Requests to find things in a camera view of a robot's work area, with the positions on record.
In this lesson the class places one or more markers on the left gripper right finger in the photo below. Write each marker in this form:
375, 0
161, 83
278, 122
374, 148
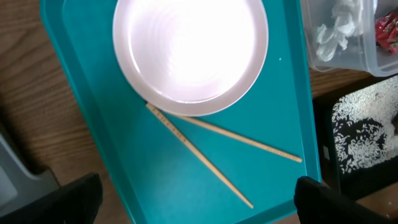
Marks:
318, 204

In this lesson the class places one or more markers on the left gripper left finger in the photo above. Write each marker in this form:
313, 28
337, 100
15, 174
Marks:
76, 202

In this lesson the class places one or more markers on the food scraps and rice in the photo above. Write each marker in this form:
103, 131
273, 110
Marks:
363, 129

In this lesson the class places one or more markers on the wooden chopstick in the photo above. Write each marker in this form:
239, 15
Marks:
196, 152
241, 138

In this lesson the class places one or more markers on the white tissue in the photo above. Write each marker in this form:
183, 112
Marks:
347, 15

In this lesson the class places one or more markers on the large white plate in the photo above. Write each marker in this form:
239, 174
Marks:
191, 57

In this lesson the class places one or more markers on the red snack wrapper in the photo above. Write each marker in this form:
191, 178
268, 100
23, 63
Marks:
386, 32

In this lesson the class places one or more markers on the black food waste tray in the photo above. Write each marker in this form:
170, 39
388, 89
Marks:
361, 182

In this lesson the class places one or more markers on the clear plastic waste bin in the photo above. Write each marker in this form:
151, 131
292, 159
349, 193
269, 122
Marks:
362, 53

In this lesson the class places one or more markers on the teal serving tray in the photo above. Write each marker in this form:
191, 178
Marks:
157, 178

